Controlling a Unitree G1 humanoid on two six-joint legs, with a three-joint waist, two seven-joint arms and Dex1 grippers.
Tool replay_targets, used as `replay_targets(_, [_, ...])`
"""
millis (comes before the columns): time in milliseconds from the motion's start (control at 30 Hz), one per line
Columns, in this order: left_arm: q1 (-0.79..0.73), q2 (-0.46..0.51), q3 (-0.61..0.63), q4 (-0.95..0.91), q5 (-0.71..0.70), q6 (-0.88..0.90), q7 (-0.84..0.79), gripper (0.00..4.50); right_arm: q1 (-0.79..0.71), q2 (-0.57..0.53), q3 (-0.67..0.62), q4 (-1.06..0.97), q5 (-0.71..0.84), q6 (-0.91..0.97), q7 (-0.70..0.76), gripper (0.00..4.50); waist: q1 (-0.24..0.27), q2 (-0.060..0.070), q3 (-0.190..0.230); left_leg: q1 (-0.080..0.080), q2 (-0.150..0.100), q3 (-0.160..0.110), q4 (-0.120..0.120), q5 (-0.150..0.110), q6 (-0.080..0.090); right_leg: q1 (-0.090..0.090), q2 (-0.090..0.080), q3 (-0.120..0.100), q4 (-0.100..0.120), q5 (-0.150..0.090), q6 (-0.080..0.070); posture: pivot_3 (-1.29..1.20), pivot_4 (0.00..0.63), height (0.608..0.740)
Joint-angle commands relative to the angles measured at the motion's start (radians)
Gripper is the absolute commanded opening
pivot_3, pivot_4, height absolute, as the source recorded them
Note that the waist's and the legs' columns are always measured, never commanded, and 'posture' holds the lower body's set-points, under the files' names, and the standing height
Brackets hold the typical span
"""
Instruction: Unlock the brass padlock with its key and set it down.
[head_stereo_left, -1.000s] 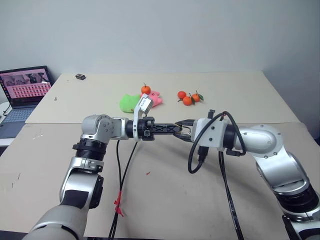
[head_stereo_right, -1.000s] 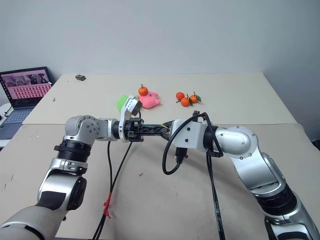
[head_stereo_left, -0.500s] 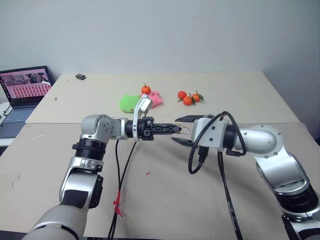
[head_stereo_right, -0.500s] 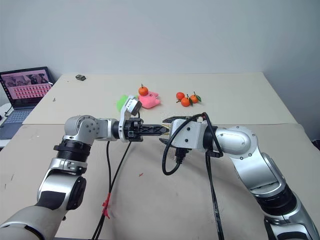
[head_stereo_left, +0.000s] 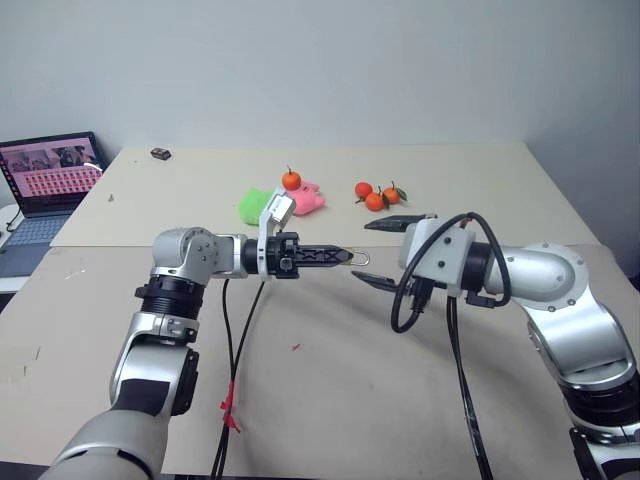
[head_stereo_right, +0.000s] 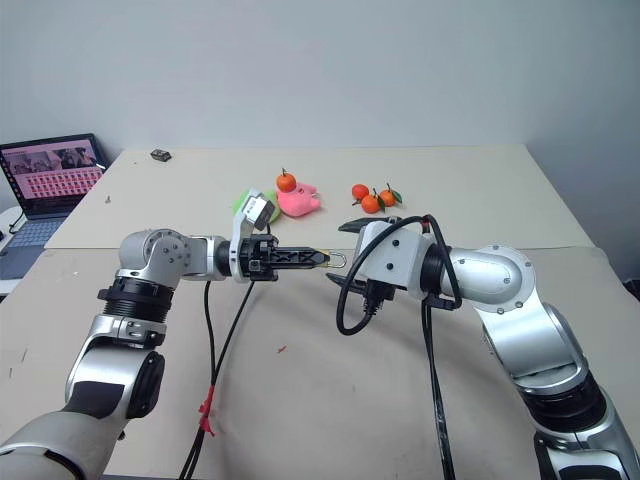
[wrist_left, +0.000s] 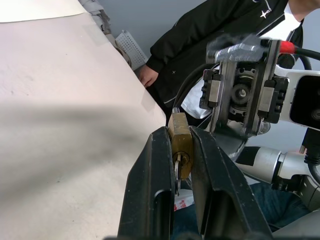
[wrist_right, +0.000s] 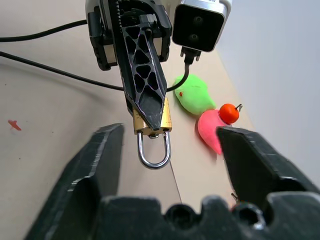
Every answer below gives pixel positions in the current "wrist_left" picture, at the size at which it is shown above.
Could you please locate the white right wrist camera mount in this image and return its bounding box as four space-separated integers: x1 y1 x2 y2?
274 64 320 131

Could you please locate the black cable with red plug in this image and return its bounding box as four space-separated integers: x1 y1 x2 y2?
277 40 320 73

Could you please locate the person's bare hand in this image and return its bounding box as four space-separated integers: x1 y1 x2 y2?
137 65 159 88

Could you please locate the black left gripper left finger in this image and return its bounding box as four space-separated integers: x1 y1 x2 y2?
117 125 175 240

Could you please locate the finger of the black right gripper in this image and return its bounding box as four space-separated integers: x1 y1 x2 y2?
205 33 270 64

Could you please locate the red and white packet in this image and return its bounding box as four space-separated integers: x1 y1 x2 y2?
174 189 196 211

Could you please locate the white perforated plastic basket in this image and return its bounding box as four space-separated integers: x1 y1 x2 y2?
115 29 149 70

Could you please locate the silver key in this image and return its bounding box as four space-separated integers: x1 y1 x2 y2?
173 152 184 196

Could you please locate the person in black jacket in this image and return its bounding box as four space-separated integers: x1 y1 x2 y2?
146 0 320 240

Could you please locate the brass padlock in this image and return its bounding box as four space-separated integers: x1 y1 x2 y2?
167 107 195 181

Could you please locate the grey fabric bundle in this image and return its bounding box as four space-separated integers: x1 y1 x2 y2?
79 0 112 35

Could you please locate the thin black cable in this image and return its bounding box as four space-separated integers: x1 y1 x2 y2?
172 62 210 115

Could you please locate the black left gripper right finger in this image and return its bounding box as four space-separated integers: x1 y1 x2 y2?
189 125 274 240

